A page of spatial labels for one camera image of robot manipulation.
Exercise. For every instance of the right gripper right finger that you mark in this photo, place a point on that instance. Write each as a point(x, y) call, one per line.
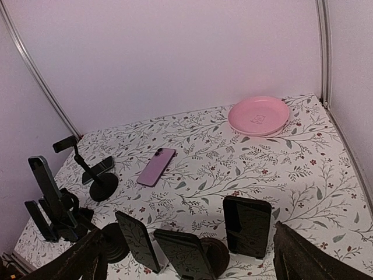
point(297, 258)

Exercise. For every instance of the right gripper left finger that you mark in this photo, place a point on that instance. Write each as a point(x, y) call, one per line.
point(86, 259)

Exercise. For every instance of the black phone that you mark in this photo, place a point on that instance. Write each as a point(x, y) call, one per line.
point(185, 253)
point(138, 241)
point(247, 223)
point(41, 223)
point(104, 166)

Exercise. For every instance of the teal green phone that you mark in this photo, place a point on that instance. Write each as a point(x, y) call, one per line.
point(51, 193)

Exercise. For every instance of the white folding stand front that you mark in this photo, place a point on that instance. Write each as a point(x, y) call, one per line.
point(161, 257)

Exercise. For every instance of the dark grey folding stand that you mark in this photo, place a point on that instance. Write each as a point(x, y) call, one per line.
point(217, 254)

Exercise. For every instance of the pink phone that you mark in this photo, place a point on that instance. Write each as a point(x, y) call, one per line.
point(156, 166)

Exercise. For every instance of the floral table mat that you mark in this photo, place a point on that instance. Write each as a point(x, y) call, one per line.
point(305, 173)

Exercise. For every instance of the pink plate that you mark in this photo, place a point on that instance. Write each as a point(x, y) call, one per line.
point(259, 116)

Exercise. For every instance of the front aluminium rail frame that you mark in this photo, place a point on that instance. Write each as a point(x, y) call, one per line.
point(12, 269)

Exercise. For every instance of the left aluminium corner post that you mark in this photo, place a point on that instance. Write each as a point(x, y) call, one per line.
point(35, 72)

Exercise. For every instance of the aluminium corner post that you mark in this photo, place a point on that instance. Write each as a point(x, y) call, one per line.
point(35, 72)
point(326, 51)

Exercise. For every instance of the right aluminium corner post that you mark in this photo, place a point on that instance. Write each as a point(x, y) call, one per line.
point(326, 51)

